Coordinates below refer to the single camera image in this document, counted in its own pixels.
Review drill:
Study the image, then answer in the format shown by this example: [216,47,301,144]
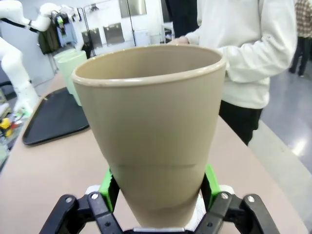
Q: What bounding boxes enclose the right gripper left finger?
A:
[47,168,123,234]

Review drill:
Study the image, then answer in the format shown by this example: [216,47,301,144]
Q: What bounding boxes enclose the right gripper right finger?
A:
[195,163,280,234]

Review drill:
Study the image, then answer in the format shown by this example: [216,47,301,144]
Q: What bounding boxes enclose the brown plastic cup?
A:
[71,44,227,228]

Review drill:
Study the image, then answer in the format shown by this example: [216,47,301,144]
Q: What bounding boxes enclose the light green plastic cup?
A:
[58,57,84,107]
[53,49,87,72]

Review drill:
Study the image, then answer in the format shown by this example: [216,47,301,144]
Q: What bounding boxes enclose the person's left forearm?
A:
[184,30,265,84]

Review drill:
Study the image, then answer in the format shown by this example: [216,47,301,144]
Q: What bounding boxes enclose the person's left hand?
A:
[168,36,191,46]

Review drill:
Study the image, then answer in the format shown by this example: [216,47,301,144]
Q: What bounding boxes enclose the black plastic serving tray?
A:
[22,87,91,147]

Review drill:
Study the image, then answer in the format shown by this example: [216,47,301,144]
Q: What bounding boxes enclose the yellow hand tool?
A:
[0,117,13,137]

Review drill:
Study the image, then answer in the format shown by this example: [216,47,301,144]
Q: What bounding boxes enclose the dark green hanging jacket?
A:
[37,23,60,55]

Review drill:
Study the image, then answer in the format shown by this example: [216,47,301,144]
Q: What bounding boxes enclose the light blue hanging shirt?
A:
[57,14,78,47]

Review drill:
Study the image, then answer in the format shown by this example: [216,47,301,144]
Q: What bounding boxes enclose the person in beige sweater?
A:
[184,0,298,147]

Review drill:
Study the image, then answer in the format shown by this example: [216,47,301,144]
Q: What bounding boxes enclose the person in plaid shirt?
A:
[288,0,312,78]

